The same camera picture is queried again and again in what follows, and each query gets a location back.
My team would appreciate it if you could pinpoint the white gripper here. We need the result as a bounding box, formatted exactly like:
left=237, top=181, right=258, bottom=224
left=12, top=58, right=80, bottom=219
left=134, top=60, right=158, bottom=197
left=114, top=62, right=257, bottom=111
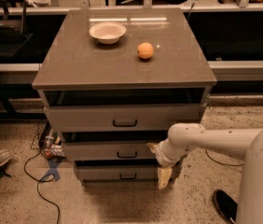
left=146, top=141, right=180, bottom=190

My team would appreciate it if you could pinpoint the grey drawer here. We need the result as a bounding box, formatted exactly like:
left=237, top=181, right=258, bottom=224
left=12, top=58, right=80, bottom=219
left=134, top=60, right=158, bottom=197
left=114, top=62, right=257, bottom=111
left=74, top=165, right=158, bottom=182
left=62, top=141, right=155, bottom=161
left=45, top=105, right=206, bottom=132

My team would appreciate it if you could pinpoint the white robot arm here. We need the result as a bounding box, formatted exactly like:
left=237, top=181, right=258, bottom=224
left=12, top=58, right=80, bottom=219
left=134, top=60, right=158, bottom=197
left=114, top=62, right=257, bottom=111
left=148, top=123, right=263, bottom=224

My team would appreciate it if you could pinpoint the grey top drawer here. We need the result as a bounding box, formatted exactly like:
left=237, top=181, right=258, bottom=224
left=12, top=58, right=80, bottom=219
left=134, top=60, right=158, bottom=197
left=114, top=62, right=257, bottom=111
left=45, top=105, right=206, bottom=132

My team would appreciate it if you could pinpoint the grey bottom drawer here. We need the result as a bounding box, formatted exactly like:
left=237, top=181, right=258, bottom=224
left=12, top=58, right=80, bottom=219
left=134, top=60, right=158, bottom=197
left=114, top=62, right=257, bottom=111
left=74, top=165, right=158, bottom=182

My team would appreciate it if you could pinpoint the grey drawer cabinet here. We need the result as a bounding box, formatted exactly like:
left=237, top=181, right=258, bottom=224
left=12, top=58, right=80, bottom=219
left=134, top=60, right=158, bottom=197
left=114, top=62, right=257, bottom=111
left=33, top=8, right=216, bottom=170

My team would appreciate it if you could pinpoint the black shoe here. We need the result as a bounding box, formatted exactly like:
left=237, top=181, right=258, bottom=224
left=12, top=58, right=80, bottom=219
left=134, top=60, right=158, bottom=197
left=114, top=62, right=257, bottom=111
left=213, top=189, right=237, bottom=224

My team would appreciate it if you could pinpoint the orange fruit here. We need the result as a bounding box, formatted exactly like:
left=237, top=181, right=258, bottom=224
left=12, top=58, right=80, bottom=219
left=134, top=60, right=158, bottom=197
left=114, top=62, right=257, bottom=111
left=137, top=42, right=154, bottom=60

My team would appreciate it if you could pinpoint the white paper bowl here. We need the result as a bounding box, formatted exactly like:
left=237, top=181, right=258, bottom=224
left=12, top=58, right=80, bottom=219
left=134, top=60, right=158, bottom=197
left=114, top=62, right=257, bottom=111
left=90, top=21, right=126, bottom=45

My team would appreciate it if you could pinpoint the black chair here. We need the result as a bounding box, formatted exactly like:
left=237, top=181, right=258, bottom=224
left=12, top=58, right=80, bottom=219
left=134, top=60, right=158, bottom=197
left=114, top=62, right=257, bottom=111
left=0, top=0, right=31, bottom=58

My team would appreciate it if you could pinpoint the wire basket with items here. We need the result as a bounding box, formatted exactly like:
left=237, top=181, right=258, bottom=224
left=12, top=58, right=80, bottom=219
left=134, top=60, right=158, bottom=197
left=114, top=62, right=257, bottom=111
left=31, top=121, right=65, bottom=159

